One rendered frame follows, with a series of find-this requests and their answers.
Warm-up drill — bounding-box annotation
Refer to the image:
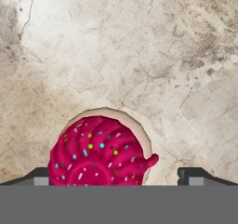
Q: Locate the pink frosted cupcake with sprinkles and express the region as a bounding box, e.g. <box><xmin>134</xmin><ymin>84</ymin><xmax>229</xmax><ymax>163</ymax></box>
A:
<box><xmin>47</xmin><ymin>107</ymin><xmax>160</xmax><ymax>187</ymax></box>

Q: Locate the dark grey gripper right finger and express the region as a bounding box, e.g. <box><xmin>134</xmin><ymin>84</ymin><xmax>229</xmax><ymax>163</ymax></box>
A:
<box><xmin>177</xmin><ymin>166</ymin><xmax>238</xmax><ymax>187</ymax></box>

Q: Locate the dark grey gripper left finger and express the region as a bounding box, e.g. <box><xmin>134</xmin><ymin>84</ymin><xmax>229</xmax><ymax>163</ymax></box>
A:
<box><xmin>0</xmin><ymin>166</ymin><xmax>50</xmax><ymax>187</ymax></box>

